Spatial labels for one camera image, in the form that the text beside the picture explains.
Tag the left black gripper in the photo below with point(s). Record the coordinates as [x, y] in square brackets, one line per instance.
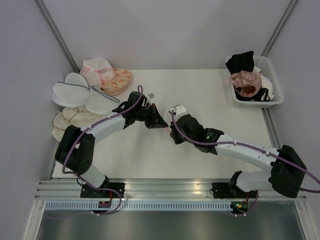
[156, 120]

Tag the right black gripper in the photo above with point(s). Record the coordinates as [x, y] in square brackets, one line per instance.
[173, 134]

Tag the pink trimmed mesh laundry bag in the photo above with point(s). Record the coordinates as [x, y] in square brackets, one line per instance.
[167, 118]

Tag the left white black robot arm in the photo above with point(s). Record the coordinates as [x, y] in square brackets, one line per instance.
[76, 149]

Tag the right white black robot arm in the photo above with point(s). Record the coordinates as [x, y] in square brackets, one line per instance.
[281, 170]

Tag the orange floral laundry bag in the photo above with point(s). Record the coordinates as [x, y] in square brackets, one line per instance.
[118, 84]

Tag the pink bra in basket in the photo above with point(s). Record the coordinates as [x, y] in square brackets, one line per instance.
[246, 84]

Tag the pink mesh laundry bag stack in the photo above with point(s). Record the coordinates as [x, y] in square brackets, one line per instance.
[97, 71]

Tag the white grey trimmed laundry bag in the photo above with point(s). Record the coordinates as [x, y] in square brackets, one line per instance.
[73, 92]

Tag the white bra in basket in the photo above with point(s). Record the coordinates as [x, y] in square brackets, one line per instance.
[267, 84]

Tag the black garment in basket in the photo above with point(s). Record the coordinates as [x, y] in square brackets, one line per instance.
[241, 62]

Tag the white plastic basket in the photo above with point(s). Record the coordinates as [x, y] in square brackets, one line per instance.
[263, 65]

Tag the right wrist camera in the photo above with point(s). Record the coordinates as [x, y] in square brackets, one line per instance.
[178, 111]

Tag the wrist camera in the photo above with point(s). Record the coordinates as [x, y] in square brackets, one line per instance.
[150, 97]
[178, 111]

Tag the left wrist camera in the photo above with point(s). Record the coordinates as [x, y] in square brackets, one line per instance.
[150, 97]

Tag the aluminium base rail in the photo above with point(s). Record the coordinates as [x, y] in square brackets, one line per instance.
[135, 189]

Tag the white slotted cable duct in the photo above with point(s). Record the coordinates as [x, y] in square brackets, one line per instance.
[140, 205]

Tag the left aluminium frame post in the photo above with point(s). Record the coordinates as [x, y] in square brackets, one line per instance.
[56, 33]

